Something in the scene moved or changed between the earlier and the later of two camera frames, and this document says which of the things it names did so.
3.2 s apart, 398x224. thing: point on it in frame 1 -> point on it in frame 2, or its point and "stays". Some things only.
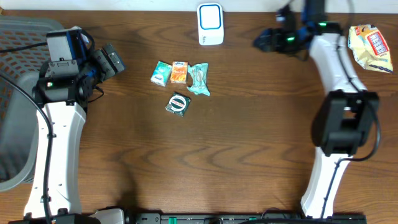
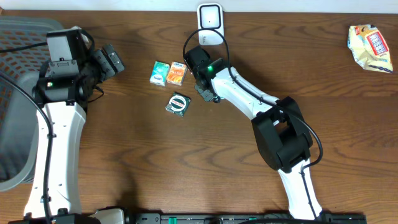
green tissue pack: (161, 73) stays
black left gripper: (100, 57) stays
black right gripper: (273, 45) -> (205, 96)
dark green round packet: (178, 104) stays
